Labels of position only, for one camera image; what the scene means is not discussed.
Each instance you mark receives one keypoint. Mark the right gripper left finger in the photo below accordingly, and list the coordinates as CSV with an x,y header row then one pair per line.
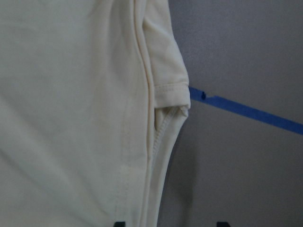
x,y
119,224

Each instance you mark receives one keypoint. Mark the beige long-sleeve graphic shirt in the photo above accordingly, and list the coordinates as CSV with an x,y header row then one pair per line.
x,y
93,94

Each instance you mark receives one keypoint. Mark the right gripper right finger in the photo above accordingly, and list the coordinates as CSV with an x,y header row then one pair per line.
x,y
222,224

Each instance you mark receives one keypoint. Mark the brown paper table cover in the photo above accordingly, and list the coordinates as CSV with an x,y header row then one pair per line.
x,y
226,167

